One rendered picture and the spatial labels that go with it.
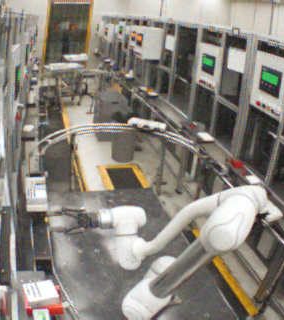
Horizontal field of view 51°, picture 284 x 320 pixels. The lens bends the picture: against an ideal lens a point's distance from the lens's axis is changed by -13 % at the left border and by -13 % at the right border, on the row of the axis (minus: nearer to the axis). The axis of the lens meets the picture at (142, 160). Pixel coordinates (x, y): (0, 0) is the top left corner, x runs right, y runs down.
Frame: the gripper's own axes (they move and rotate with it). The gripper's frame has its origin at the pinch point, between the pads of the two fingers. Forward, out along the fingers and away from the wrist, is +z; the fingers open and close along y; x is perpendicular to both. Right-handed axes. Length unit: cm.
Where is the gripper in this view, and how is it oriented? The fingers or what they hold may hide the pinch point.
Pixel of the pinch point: (53, 221)
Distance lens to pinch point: 143.7
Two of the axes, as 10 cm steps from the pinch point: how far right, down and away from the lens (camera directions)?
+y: 1.0, -9.0, -4.2
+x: 3.0, 4.3, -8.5
